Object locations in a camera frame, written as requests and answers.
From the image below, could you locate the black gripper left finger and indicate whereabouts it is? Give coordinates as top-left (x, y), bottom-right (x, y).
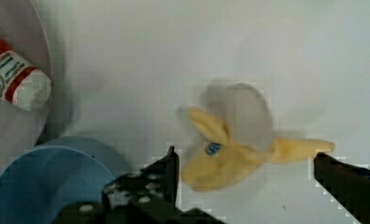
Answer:
top-left (51, 147), bottom-right (226, 224)

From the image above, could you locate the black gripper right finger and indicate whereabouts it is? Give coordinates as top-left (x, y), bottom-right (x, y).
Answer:
top-left (313, 152), bottom-right (370, 224)

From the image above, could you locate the plush peeled banana toy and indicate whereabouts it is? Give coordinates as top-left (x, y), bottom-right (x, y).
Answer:
top-left (181, 83), bottom-right (334, 192)

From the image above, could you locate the blue cup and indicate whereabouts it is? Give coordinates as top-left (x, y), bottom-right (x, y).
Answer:
top-left (0, 136), bottom-right (129, 224)

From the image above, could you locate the red ketchup bottle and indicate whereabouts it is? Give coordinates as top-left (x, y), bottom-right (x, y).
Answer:
top-left (0, 38), bottom-right (51, 111)

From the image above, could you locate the grey round plate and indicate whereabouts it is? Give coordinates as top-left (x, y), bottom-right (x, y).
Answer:
top-left (0, 0), bottom-right (52, 174)

